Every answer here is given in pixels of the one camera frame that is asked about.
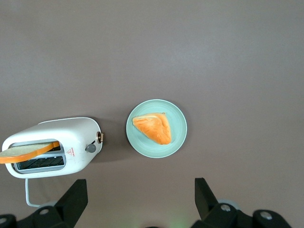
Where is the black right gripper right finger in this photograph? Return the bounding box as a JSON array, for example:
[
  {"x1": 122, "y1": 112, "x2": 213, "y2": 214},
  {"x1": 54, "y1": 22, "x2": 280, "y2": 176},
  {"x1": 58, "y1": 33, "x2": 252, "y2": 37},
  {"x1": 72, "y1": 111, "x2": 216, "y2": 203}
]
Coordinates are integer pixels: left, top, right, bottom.
[{"x1": 191, "y1": 177, "x2": 293, "y2": 228}]

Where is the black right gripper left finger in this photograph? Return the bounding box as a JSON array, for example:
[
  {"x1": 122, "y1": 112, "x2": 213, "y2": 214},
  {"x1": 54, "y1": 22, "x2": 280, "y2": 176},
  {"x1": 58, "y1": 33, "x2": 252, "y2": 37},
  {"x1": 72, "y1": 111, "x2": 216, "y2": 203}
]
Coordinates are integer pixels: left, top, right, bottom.
[{"x1": 0, "y1": 179, "x2": 89, "y2": 228}]

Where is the white two-slot toaster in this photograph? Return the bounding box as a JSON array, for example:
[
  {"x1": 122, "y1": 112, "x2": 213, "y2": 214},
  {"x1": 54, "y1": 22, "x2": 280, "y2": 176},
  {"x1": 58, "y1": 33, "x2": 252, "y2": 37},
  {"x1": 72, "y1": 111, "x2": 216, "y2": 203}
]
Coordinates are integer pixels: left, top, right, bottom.
[{"x1": 1, "y1": 116, "x2": 105, "y2": 179}]

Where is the bread slice with orange crust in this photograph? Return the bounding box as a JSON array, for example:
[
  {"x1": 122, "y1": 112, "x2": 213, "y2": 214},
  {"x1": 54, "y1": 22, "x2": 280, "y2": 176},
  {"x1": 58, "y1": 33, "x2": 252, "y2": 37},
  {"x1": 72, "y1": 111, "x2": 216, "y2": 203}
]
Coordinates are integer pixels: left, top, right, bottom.
[{"x1": 0, "y1": 141, "x2": 60, "y2": 164}]

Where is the pale green round plate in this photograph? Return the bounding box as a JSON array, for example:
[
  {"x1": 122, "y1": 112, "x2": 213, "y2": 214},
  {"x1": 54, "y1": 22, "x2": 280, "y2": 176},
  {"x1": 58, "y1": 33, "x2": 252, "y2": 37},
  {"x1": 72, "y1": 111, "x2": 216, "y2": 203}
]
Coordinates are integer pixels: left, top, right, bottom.
[{"x1": 125, "y1": 99, "x2": 188, "y2": 159}]

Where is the orange triangular bread piece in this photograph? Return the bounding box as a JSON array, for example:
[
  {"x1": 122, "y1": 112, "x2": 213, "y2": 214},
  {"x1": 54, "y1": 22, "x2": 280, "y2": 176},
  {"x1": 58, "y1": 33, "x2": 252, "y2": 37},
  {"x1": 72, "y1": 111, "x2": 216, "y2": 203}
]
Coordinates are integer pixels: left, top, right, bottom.
[{"x1": 132, "y1": 112, "x2": 172, "y2": 145}]

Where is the brown table cover mat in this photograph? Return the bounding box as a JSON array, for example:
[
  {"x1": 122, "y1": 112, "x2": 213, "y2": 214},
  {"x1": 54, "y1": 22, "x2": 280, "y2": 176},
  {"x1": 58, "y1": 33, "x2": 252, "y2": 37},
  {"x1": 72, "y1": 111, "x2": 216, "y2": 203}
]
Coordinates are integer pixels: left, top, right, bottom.
[{"x1": 0, "y1": 0, "x2": 304, "y2": 228}]

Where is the white toaster power cable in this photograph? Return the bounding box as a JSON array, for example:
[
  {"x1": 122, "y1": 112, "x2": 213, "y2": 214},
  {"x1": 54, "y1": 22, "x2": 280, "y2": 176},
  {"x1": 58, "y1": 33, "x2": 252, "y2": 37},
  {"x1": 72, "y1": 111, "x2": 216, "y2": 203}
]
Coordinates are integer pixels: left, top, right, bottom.
[{"x1": 24, "y1": 178, "x2": 57, "y2": 208}]

